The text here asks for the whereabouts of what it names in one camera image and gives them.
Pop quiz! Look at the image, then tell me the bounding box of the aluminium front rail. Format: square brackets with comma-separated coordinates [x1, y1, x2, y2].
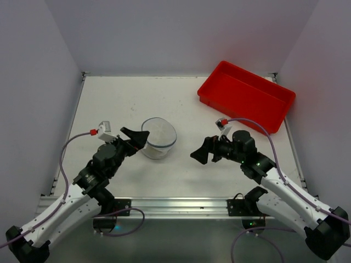
[35, 196, 275, 220]

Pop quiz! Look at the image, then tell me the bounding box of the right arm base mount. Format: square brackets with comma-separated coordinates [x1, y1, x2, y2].
[226, 192, 266, 233]

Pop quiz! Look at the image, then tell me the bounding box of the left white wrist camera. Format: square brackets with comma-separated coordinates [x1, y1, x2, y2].
[98, 121, 116, 142]

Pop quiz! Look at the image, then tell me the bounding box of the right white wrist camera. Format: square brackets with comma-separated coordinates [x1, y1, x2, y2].
[215, 118, 231, 139]

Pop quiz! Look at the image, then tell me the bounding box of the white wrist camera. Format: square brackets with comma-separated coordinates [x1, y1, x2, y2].
[215, 118, 231, 139]
[98, 121, 116, 142]

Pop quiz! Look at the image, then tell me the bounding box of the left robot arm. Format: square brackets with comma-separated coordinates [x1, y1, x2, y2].
[1, 122, 150, 262]

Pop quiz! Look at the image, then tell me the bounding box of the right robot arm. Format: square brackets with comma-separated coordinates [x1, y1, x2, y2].
[190, 130, 350, 261]

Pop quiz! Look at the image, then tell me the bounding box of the white mesh laundry bag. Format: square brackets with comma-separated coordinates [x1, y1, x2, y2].
[141, 117, 177, 160]

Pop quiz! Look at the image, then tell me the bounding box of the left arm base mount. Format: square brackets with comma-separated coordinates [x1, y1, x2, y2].
[93, 198, 132, 233]

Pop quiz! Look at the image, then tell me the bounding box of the red plastic bin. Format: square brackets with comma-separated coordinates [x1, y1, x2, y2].
[197, 61, 296, 134]

